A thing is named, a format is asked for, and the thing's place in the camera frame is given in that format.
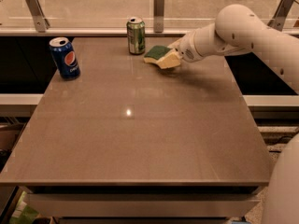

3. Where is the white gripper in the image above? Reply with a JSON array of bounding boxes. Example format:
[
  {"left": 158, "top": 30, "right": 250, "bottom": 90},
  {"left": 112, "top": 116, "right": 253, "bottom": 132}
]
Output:
[{"left": 157, "top": 31, "right": 203, "bottom": 69}]

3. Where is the green and yellow sponge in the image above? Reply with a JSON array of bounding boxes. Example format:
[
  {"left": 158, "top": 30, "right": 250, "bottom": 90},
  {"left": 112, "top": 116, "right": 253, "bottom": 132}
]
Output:
[{"left": 144, "top": 46, "right": 170, "bottom": 64}]

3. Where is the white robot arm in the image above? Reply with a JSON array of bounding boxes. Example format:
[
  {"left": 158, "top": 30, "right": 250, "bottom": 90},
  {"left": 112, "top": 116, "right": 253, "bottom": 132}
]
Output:
[{"left": 169, "top": 5, "right": 299, "bottom": 224}]

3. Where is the green soda can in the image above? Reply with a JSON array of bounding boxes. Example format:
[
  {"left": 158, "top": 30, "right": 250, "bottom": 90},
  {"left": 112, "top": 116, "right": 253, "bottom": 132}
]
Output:
[{"left": 126, "top": 17, "right": 146, "bottom": 55}]

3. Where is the blue Pepsi can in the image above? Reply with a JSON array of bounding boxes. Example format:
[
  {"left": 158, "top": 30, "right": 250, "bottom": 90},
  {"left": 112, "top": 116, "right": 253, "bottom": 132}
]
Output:
[{"left": 50, "top": 37, "right": 80, "bottom": 80}]

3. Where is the glass barrier panel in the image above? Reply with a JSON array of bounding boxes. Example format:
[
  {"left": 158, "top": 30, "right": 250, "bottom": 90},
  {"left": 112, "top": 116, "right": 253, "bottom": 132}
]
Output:
[{"left": 0, "top": 0, "right": 299, "bottom": 30}]

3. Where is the white table drawer front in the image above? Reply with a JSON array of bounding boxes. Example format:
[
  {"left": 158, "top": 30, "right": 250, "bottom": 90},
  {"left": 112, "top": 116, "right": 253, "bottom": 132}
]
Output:
[{"left": 25, "top": 193, "right": 259, "bottom": 217}]

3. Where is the green packaging under table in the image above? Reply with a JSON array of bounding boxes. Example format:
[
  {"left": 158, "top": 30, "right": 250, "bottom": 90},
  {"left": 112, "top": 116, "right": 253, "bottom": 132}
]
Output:
[{"left": 8, "top": 191, "right": 39, "bottom": 224}]

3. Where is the middle metal bracket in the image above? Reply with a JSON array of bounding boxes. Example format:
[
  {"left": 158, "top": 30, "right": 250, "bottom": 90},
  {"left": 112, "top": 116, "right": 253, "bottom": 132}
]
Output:
[{"left": 153, "top": 0, "right": 164, "bottom": 33}]

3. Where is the metal bracket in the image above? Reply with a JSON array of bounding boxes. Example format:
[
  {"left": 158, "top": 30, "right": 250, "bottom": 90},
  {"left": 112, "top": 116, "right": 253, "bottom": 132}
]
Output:
[
  {"left": 267, "top": 0, "right": 295, "bottom": 31},
  {"left": 153, "top": 0, "right": 164, "bottom": 33},
  {"left": 25, "top": 0, "right": 50, "bottom": 33}
]

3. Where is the right metal bracket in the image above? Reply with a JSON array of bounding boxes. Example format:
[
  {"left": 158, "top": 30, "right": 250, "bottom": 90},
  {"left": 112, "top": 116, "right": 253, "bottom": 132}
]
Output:
[{"left": 267, "top": 0, "right": 295, "bottom": 31}]

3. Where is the black cable on floor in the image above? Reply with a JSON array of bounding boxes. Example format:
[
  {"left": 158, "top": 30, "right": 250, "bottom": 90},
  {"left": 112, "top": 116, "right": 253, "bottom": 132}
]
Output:
[{"left": 268, "top": 135, "right": 295, "bottom": 154}]

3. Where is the left metal bracket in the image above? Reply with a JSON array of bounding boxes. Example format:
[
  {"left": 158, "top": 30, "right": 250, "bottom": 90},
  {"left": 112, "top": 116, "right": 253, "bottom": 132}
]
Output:
[{"left": 25, "top": 0, "right": 50, "bottom": 33}]

